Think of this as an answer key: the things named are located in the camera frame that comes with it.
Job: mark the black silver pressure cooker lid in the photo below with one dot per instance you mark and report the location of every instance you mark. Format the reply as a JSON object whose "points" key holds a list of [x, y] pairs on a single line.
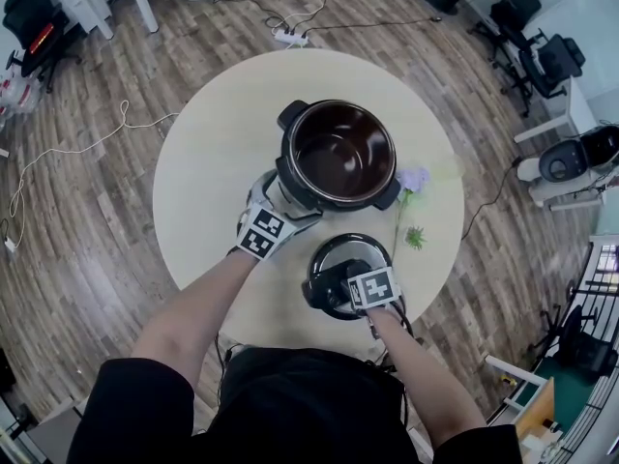
{"points": [[348, 252]]}

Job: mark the black office chair red strip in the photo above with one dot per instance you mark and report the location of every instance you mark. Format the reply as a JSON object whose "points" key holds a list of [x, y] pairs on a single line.
{"points": [[34, 17]]}

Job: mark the silver pressure cooker pot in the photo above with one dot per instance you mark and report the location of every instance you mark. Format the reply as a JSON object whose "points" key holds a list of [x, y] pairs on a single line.
{"points": [[338, 124]]}

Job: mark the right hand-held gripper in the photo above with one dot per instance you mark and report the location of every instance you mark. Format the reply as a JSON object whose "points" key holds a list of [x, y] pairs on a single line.
{"points": [[374, 288]]}

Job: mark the person's black shirt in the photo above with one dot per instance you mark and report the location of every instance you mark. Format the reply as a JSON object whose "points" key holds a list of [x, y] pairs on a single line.
{"points": [[309, 404]]}

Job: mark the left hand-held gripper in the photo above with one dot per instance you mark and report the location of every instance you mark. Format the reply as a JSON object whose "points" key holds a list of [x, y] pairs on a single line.
{"points": [[266, 232]]}

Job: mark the wooden open box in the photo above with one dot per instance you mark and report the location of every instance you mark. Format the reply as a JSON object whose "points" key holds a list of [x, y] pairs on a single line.
{"points": [[537, 404]]}

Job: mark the person's left forearm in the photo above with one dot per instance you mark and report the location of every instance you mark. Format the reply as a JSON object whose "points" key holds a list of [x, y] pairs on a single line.
{"points": [[193, 317]]}

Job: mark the long white desk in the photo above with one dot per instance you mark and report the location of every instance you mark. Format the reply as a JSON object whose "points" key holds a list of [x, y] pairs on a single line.
{"points": [[578, 109]]}

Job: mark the white power strip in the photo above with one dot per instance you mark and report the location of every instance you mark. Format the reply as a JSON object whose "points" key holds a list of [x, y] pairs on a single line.
{"points": [[291, 37]]}

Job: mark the purple artificial flower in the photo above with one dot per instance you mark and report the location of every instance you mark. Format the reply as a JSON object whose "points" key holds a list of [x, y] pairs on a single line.
{"points": [[416, 178]]}

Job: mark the grey desk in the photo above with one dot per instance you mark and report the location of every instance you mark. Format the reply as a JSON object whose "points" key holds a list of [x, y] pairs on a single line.
{"points": [[48, 433]]}

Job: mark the group of water bottles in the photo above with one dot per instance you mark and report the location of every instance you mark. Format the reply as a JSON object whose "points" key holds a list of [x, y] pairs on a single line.
{"points": [[19, 97]]}

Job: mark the person's right forearm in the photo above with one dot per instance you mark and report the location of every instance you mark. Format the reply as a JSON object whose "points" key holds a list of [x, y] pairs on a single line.
{"points": [[425, 380]]}

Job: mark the black metal rack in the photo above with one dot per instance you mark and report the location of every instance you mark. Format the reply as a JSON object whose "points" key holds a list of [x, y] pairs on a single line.
{"points": [[585, 351]]}

